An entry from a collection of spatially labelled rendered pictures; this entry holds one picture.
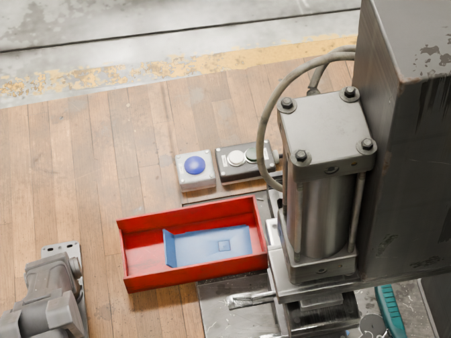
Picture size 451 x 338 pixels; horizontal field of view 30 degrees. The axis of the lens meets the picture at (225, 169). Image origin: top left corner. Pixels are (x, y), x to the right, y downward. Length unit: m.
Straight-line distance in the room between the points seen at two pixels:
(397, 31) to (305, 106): 0.16
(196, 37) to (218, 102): 1.33
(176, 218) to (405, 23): 0.80
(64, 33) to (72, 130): 1.44
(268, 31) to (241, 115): 1.37
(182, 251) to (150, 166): 0.20
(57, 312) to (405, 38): 0.53
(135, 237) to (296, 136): 0.70
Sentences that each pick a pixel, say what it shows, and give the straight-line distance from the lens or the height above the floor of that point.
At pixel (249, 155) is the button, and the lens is 1.57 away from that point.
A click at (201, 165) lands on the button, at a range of 1.56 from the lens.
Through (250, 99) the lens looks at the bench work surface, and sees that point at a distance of 1.69.
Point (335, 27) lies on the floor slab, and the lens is 3.04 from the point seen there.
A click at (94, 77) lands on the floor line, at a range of 2.95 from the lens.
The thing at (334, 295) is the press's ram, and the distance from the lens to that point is 1.19.
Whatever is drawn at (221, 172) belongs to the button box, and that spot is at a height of 0.93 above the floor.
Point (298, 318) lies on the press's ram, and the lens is 1.19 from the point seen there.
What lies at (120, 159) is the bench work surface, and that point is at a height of 0.90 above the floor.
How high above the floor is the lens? 2.24
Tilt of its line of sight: 57 degrees down
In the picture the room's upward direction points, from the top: 6 degrees counter-clockwise
